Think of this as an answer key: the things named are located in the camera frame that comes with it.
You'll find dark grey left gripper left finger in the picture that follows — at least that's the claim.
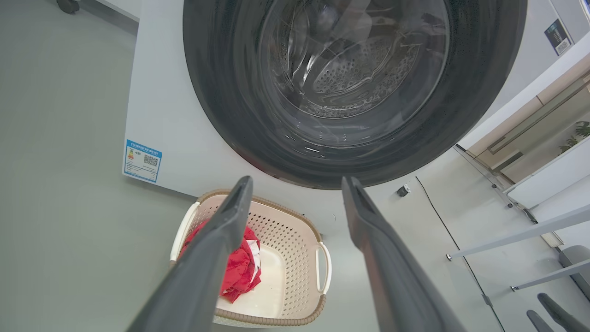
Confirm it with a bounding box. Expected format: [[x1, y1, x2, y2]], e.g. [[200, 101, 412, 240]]
[[127, 176, 254, 332]]

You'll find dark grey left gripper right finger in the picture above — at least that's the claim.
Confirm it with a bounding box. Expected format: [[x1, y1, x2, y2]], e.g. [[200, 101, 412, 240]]
[[342, 177, 466, 332]]

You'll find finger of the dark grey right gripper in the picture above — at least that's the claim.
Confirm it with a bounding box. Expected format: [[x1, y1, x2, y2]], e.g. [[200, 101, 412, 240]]
[[527, 310, 555, 332], [537, 293, 590, 332]]

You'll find beige perforated laundry basket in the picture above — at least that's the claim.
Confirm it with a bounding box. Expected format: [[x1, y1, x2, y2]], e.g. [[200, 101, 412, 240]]
[[169, 189, 332, 329]]

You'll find red garment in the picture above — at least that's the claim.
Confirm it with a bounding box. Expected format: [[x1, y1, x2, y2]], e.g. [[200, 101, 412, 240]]
[[179, 220, 262, 303]]

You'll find short white table leg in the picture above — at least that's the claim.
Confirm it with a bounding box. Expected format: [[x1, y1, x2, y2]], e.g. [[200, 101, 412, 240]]
[[510, 259, 590, 292]]

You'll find white garment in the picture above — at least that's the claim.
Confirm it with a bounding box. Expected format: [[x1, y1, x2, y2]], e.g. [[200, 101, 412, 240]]
[[247, 240, 262, 270]]

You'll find long white table leg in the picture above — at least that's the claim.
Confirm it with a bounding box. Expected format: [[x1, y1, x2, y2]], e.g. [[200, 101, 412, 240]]
[[446, 205, 590, 261]]

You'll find blue energy label sticker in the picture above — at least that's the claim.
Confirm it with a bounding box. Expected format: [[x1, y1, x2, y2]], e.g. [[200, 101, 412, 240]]
[[122, 140, 163, 183]]

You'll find white table panel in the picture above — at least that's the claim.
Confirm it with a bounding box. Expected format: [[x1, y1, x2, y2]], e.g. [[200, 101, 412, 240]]
[[502, 136, 590, 210]]

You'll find white front-load washing machine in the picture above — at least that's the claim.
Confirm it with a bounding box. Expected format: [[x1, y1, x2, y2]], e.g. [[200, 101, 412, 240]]
[[122, 0, 590, 231]]

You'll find dark round washing machine door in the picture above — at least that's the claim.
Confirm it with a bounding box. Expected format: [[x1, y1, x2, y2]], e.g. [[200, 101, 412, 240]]
[[183, 0, 528, 190]]

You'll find green potted plant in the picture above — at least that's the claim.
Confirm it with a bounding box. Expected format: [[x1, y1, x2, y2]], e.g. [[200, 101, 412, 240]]
[[559, 121, 590, 154]]

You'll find dark rectangular QR sticker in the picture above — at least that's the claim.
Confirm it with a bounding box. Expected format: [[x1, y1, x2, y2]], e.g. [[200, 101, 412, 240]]
[[544, 18, 574, 56]]

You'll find thin black floor cable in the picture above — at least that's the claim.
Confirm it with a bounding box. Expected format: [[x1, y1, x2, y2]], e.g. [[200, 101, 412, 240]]
[[416, 176, 506, 332]]

